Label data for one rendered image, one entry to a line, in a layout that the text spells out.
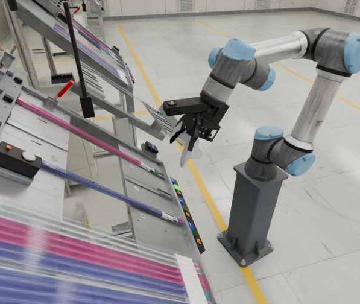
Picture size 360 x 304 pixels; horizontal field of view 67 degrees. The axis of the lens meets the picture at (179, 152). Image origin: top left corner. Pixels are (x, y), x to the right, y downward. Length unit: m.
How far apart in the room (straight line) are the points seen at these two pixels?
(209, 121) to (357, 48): 0.53
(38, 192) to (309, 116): 0.90
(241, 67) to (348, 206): 1.65
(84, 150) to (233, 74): 1.38
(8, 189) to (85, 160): 1.41
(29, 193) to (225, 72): 0.51
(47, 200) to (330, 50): 0.94
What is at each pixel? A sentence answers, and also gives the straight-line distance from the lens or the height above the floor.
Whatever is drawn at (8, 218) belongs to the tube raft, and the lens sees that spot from 0.52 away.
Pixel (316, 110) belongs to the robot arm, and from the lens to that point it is 1.10.
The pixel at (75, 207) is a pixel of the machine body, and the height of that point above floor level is 0.62.
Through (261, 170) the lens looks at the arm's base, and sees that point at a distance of 1.28.
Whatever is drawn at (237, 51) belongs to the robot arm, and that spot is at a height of 1.19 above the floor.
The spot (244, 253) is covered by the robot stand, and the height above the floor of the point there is 0.06.
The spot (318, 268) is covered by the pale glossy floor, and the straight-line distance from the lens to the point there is 1.78.
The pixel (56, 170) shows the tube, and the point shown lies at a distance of 0.66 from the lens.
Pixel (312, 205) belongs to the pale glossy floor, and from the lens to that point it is 2.10.
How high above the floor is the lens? 1.38
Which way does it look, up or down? 35 degrees down
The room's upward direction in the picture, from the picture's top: straight up
